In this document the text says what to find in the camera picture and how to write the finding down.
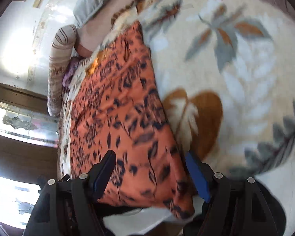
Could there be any orange black floral blouse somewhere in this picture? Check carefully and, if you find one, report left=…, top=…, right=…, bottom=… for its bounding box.
left=60, top=21, right=195, bottom=219

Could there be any stained glass wooden door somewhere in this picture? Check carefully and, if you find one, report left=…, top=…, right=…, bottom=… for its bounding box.
left=0, top=83, right=58, bottom=235

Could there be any purple cloth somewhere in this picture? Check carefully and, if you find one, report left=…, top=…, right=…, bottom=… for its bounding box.
left=62, top=56, right=82, bottom=88

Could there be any cream leaf-pattern fleece blanket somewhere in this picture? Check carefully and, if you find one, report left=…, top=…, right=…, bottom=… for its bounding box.
left=56, top=0, right=295, bottom=202

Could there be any striped cylindrical bolster pillow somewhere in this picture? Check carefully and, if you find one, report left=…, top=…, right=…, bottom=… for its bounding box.
left=47, top=25, right=78, bottom=117

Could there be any pink quilted bed sheet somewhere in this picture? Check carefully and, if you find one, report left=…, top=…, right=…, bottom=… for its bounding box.
left=74, top=0, right=135, bottom=58

